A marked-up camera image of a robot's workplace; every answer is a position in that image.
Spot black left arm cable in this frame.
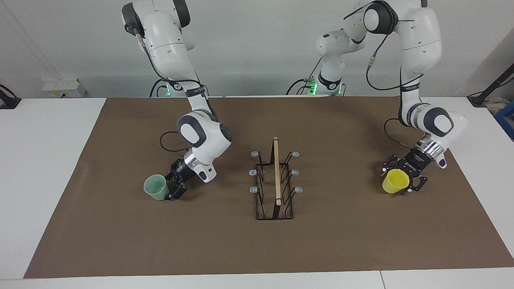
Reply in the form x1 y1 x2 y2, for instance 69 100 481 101
365 12 425 150

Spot black wire cup rack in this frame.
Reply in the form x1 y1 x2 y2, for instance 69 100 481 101
249 136 304 221

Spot black stand pole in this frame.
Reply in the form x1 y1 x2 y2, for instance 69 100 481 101
468 63 514 107

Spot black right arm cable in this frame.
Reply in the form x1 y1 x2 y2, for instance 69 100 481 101
124 22 211 153

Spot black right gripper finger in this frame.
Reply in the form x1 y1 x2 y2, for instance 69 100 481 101
166 182 188 200
164 160 179 181

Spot pale green plastic cup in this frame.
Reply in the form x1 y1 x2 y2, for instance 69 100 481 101
143 174 168 201

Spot black clamp mount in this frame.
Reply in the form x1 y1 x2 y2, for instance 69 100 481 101
0 84 21 110

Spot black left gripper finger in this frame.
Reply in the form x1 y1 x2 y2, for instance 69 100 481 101
380 154 406 177
406 173 428 194

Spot white wall socket box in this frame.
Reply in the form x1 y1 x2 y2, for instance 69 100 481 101
42 78 87 98

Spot brown table mat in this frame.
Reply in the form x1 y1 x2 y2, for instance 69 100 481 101
23 96 514 279

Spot yellow plastic cup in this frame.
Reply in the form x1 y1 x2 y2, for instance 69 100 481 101
382 169 410 195

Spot black base cables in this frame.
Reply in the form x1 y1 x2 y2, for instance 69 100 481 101
286 60 324 96

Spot blue box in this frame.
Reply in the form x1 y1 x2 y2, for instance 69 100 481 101
494 101 514 141

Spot white crumpled bag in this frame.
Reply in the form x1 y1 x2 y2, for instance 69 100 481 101
485 98 507 115

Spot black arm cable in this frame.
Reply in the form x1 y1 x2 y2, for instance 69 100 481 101
124 22 211 153
365 12 425 150

